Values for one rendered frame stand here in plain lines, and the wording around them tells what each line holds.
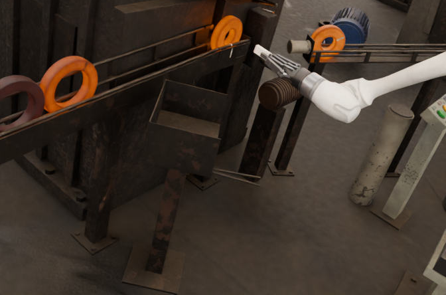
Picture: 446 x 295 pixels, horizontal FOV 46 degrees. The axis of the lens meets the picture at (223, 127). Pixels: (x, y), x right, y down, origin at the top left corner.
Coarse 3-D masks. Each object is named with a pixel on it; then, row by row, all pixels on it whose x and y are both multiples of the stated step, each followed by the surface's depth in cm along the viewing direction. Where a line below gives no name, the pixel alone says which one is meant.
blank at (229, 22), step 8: (232, 16) 200; (224, 24) 196; (232, 24) 199; (240, 24) 203; (216, 32) 196; (224, 32) 197; (232, 32) 205; (240, 32) 206; (216, 40) 197; (232, 40) 205
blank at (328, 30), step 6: (318, 30) 227; (324, 30) 225; (330, 30) 226; (336, 30) 227; (312, 36) 228; (318, 36) 226; (324, 36) 227; (330, 36) 228; (336, 36) 228; (342, 36) 229; (318, 42) 228; (336, 42) 230; (342, 42) 231; (318, 48) 230; (324, 48) 233; (330, 48) 233; (336, 48) 232; (342, 48) 232
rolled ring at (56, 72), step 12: (60, 60) 147; (72, 60) 147; (84, 60) 150; (48, 72) 145; (60, 72) 145; (84, 72) 154; (96, 72) 156; (48, 84) 144; (84, 84) 158; (96, 84) 159; (48, 96) 147; (84, 96) 158; (48, 108) 149; (60, 108) 152
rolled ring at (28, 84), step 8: (0, 80) 134; (8, 80) 134; (16, 80) 135; (24, 80) 137; (32, 80) 140; (0, 88) 132; (8, 88) 134; (16, 88) 136; (24, 88) 138; (32, 88) 140; (40, 88) 142; (0, 96) 133; (32, 96) 142; (40, 96) 144; (32, 104) 145; (40, 104) 145; (24, 112) 146; (32, 112) 145; (40, 112) 147; (16, 120) 146; (24, 120) 145; (0, 128) 140; (8, 128) 142
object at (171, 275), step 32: (160, 96) 157; (192, 96) 169; (224, 96) 168; (160, 128) 145; (192, 128) 168; (160, 160) 151; (192, 160) 150; (160, 224) 180; (160, 256) 188; (160, 288) 187
